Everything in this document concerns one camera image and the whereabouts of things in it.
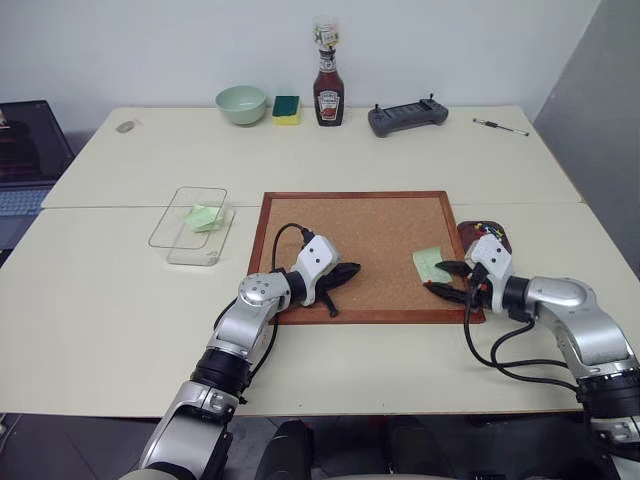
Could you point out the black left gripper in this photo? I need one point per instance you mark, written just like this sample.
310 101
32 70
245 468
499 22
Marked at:
327 287

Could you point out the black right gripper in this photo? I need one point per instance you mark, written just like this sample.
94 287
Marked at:
477 292

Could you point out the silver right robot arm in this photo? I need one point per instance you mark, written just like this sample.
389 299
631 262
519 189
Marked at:
585 320

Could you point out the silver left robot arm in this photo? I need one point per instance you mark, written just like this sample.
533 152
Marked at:
250 320

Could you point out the flat green sticky note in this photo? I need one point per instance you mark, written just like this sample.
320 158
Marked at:
425 260

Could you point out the brown oval tray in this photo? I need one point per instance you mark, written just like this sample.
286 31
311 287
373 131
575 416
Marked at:
467 235

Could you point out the crumpled green sticky note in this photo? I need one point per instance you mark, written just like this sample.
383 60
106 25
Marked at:
202 217

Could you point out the clear plastic box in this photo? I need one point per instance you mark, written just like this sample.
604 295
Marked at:
172 252

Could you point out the wood framed cork board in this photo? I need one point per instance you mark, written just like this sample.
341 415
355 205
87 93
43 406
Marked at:
380 240

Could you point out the silver black pen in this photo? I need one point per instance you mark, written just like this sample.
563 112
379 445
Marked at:
500 126

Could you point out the grey handheld controller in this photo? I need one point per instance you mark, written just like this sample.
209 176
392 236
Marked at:
407 120

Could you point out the dark rounded shape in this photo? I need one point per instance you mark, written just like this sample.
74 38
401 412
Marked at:
287 450

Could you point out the ketchup bottle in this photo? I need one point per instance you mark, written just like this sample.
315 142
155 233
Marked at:
328 100

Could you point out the yellow green sponge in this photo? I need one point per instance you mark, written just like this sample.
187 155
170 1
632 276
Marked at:
286 107

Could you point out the mint green bowl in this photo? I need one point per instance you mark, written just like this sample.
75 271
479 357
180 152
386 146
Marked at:
241 105

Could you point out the clear glass jar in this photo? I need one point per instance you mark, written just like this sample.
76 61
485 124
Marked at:
326 32

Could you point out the small grey oval disc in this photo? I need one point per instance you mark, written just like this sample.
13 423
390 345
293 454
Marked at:
127 126

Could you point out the grey laptop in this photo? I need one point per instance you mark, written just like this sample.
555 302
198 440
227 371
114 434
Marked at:
27 150

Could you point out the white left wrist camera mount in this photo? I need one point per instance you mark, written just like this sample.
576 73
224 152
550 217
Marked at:
316 257

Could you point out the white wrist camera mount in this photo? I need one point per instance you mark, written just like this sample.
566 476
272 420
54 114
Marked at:
316 257
495 260

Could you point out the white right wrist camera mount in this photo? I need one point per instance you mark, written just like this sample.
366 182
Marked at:
495 260

